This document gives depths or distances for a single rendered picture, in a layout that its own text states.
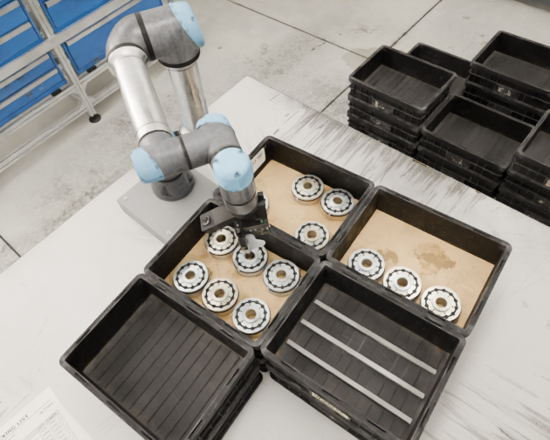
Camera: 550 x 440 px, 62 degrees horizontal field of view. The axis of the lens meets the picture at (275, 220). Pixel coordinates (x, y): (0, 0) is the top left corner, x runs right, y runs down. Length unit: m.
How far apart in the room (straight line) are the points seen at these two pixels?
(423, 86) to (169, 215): 1.40
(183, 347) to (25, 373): 0.52
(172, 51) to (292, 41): 2.35
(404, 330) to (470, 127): 1.35
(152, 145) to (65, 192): 2.00
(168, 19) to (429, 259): 0.94
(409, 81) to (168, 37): 1.46
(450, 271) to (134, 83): 0.96
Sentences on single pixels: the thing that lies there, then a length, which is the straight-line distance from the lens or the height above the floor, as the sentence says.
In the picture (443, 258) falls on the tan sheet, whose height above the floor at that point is 0.83.
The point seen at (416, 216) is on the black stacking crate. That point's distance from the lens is 1.40.
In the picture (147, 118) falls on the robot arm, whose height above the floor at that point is 1.36.
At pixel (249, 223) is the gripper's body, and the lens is 1.07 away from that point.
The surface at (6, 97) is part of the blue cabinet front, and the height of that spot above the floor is 0.45.
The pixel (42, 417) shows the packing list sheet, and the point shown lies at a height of 0.70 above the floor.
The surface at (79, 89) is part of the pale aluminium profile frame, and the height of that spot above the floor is 0.26.
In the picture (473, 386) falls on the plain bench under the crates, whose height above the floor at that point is 0.70.
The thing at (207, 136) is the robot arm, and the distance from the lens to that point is 0.97.
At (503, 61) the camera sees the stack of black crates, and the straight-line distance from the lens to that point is 2.64.
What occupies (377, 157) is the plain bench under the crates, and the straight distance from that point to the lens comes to 1.77.
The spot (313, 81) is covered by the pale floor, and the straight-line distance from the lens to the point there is 3.19.
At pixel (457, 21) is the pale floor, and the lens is 3.79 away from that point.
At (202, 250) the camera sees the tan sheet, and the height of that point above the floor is 0.83.
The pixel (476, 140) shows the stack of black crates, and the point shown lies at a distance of 2.36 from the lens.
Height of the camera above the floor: 2.01
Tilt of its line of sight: 55 degrees down
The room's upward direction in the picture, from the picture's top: 9 degrees counter-clockwise
